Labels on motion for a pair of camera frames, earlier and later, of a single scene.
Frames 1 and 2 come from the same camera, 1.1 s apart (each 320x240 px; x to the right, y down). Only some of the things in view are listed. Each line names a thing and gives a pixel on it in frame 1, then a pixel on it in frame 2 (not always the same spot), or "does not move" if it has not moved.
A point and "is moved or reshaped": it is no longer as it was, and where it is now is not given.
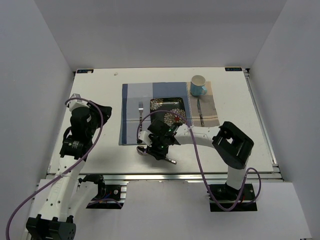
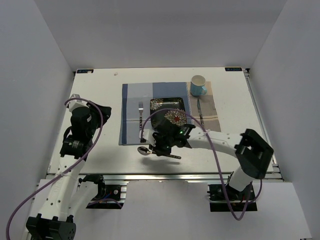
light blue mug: [196, 85] does not move
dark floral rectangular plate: [174, 104] does not move
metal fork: [140, 108] does not move
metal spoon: [143, 150] is moved or reshaped
